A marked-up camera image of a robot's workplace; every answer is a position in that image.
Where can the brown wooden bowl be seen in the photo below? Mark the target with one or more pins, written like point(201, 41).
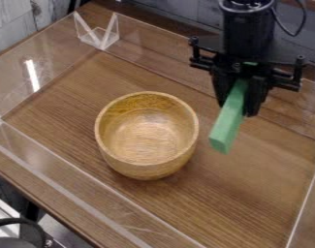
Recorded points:
point(147, 133)

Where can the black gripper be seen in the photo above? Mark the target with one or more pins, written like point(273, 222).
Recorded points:
point(249, 53)

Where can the clear acrylic enclosure wall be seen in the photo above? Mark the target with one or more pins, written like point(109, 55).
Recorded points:
point(235, 200)

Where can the green rectangular block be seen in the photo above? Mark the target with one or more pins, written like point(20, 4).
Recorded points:
point(225, 131)

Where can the clear acrylic corner bracket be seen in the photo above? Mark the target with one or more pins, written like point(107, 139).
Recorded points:
point(97, 37)

